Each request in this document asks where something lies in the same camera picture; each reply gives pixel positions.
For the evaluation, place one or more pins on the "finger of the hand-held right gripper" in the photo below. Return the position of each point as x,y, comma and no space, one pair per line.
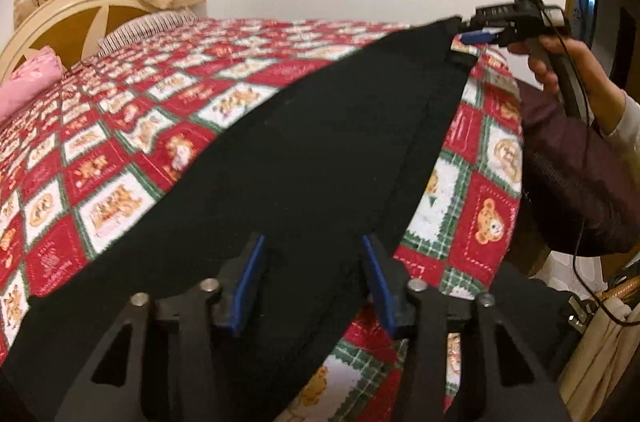
480,37
482,22

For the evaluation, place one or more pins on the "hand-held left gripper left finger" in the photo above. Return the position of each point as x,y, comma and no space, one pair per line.
248,282

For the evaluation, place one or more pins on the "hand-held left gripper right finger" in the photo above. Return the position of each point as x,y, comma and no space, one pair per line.
379,287

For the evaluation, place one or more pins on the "black pants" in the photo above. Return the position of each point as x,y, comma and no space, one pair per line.
300,142

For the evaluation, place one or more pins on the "person's right hand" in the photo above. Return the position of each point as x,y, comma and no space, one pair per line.
597,72

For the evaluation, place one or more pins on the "dark cloth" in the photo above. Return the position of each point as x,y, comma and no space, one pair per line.
530,317

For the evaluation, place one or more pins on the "person's maroon garment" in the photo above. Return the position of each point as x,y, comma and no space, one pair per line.
575,172

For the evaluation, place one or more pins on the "red bear printed blanket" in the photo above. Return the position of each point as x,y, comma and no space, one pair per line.
125,127

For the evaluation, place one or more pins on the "metal clip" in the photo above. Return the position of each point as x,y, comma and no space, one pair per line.
577,312

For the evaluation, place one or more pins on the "beige hanging cloth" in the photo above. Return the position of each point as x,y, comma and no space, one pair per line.
595,367

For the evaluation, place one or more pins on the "bamboo stick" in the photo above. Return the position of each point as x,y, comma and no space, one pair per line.
622,288

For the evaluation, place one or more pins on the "striped pillow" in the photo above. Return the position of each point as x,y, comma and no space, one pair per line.
145,27

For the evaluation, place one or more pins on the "pink pillow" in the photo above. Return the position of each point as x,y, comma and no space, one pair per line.
30,75

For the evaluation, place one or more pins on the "cream wooden headboard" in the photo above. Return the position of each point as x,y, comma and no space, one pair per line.
55,15

